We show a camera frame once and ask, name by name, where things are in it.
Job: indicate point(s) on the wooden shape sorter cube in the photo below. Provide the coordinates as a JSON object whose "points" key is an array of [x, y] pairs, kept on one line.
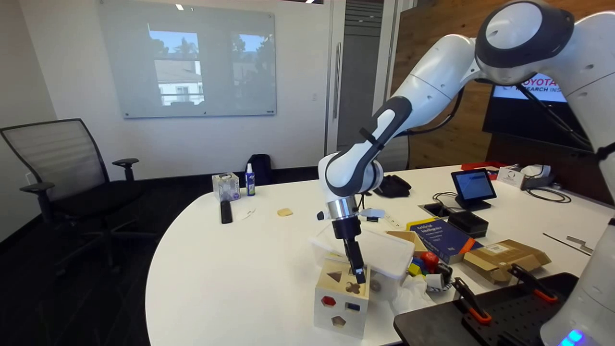
{"points": [[340, 307]]}

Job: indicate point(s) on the glass whiteboard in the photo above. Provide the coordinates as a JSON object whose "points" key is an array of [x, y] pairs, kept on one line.
{"points": [[134, 57]]}

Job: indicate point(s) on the heap of coloured toy blocks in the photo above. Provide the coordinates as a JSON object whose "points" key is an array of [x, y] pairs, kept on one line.
{"points": [[425, 263]]}

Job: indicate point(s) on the white plastic bin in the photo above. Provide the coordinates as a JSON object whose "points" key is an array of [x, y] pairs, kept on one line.
{"points": [[384, 252]]}

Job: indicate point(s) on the cardboard box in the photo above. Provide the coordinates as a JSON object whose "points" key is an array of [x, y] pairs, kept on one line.
{"points": [[504, 257]]}

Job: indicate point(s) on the door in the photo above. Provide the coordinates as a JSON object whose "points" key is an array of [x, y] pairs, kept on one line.
{"points": [[355, 96]]}

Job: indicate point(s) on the black bag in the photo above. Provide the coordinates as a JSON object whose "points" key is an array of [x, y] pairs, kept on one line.
{"points": [[262, 168]]}

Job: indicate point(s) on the small black box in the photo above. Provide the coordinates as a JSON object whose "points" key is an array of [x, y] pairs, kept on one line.
{"points": [[468, 223]]}

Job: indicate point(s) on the spray bottle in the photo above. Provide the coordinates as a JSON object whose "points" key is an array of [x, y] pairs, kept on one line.
{"points": [[250, 182]]}

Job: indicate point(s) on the wooden cube lid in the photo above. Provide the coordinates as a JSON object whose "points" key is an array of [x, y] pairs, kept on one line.
{"points": [[342, 281]]}

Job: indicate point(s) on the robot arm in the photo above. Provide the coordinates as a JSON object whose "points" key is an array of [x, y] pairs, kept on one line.
{"points": [[519, 57]]}

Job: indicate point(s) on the tablet on stand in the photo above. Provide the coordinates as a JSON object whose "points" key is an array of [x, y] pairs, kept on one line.
{"points": [[473, 186]]}

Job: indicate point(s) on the black remote control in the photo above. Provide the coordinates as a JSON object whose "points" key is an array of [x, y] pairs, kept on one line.
{"points": [[226, 212]]}

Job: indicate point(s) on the white paper cup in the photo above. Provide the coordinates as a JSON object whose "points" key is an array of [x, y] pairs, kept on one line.
{"points": [[435, 282]]}

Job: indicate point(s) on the white power strip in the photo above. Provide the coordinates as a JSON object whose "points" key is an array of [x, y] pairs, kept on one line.
{"points": [[394, 222]]}

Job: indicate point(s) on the black desk device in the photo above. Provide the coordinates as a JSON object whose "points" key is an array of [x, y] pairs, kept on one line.
{"points": [[537, 181]]}

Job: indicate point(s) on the white card box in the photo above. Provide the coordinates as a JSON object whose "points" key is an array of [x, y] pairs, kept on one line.
{"points": [[510, 177]]}

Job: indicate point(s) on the tissue box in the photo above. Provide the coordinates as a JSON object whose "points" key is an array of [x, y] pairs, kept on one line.
{"points": [[226, 187]]}

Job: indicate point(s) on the white plastic bag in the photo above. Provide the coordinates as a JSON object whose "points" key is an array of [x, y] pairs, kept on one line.
{"points": [[411, 295]]}

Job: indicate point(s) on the blue book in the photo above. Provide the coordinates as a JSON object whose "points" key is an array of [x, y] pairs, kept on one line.
{"points": [[444, 238]]}

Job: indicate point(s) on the black conference phone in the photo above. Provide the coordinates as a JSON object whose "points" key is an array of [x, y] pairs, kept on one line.
{"points": [[391, 186]]}

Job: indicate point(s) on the yellow sponge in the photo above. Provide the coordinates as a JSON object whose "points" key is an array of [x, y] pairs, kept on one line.
{"points": [[285, 212]]}

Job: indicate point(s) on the small wooden box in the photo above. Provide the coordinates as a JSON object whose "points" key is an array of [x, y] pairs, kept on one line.
{"points": [[406, 238]]}

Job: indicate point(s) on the black and orange clamp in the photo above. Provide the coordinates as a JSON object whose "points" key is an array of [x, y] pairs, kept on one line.
{"points": [[473, 302], [533, 283]]}

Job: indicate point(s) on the wall monitor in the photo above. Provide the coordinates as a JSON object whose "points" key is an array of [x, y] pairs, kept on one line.
{"points": [[519, 120]]}

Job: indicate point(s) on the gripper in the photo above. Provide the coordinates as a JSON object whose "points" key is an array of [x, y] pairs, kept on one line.
{"points": [[347, 228]]}

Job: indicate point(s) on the office chair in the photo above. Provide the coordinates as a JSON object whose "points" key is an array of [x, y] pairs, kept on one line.
{"points": [[62, 163]]}

